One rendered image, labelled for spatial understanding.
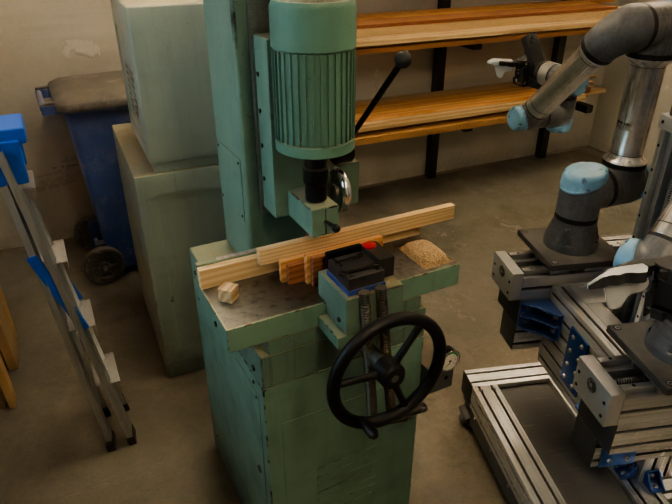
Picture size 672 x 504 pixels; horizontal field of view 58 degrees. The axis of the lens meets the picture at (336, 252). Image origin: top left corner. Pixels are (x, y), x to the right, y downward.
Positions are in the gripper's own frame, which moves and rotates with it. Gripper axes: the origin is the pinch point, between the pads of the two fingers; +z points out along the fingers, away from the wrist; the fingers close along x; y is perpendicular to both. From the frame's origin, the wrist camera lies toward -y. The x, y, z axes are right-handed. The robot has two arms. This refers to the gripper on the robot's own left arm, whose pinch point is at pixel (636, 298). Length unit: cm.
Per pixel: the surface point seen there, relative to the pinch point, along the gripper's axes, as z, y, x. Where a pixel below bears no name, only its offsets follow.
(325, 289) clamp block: 4, 21, 66
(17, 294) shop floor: 52, 86, 282
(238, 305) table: 21, 23, 77
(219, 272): 20, 18, 86
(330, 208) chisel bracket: -4, 7, 75
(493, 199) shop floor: -229, 95, 227
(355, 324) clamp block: 3, 27, 57
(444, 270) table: -28, 26, 63
